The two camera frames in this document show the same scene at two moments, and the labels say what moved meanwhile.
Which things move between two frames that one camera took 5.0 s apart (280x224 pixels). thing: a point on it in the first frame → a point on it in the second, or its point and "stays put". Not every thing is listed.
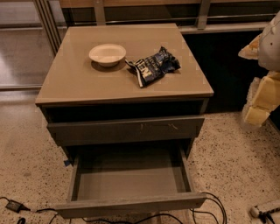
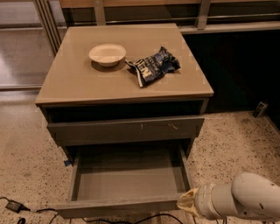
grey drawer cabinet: (136, 85) stays put
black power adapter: (16, 206) stays put
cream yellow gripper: (271, 48) → (202, 199)
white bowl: (108, 55) stays put
